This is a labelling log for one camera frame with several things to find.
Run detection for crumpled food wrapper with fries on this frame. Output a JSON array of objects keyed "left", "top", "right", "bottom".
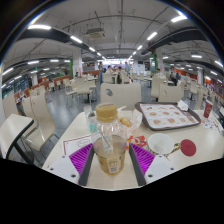
[{"left": 117, "top": 108, "right": 144, "bottom": 139}]

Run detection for group of beige chairs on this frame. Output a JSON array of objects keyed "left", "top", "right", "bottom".
[{"left": 6, "top": 71, "right": 224, "bottom": 111}]

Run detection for plain beige chair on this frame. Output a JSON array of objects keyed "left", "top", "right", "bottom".
[{"left": 21, "top": 93, "right": 57, "bottom": 151}]

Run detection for red sauce packet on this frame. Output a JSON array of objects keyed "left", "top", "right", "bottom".
[{"left": 128, "top": 134, "right": 148, "bottom": 148}]

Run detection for printed paper tray liner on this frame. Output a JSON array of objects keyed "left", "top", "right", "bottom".
[{"left": 139, "top": 103, "right": 198, "bottom": 129}]

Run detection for neighbouring beige table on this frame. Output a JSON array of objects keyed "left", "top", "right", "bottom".
[{"left": 0, "top": 113, "right": 35, "bottom": 164}]

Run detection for red paper cup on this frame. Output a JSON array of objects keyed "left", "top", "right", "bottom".
[{"left": 203, "top": 99, "right": 214, "bottom": 119}]

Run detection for clear bottle with yellow cap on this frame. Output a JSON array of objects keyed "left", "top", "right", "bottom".
[{"left": 92, "top": 102, "right": 128, "bottom": 176}]

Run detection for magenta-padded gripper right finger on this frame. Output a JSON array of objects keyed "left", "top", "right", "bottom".
[{"left": 128, "top": 142, "right": 182, "bottom": 187}]

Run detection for beige chair with oval hole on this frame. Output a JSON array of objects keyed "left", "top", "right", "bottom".
[
  {"left": 158, "top": 83, "right": 186, "bottom": 103},
  {"left": 100, "top": 82, "right": 142, "bottom": 111}
]

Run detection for brown patterned mug gold handle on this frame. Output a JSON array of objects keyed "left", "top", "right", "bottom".
[{"left": 147, "top": 133, "right": 183, "bottom": 158}]

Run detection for dark brown food tray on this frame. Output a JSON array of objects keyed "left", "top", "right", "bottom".
[{"left": 134, "top": 101, "right": 202, "bottom": 132}]

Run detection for ceiling air conditioner unit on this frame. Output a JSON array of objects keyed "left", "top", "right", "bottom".
[{"left": 84, "top": 27, "right": 107, "bottom": 40}]

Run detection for person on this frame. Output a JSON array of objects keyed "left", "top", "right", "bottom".
[
  {"left": 169, "top": 70, "right": 178, "bottom": 86},
  {"left": 175, "top": 71, "right": 183, "bottom": 85},
  {"left": 98, "top": 61, "right": 105, "bottom": 84}
]

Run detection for ceiling strip lights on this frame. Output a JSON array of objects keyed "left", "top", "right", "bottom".
[{"left": 1, "top": 14, "right": 224, "bottom": 88}]

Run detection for white card with red border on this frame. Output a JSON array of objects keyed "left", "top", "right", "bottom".
[{"left": 61, "top": 133, "right": 94, "bottom": 157}]

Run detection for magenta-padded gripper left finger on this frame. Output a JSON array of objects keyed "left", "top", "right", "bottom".
[{"left": 45, "top": 142, "right": 97, "bottom": 187}]

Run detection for small clear plastic bottle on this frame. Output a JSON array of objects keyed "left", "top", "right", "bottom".
[{"left": 83, "top": 105, "right": 100, "bottom": 134}]

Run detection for crumpled white napkin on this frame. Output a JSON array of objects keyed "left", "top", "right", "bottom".
[{"left": 176, "top": 99, "right": 190, "bottom": 112}]

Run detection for flat round red coaster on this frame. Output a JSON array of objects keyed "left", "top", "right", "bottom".
[{"left": 179, "top": 138, "right": 198, "bottom": 157}]

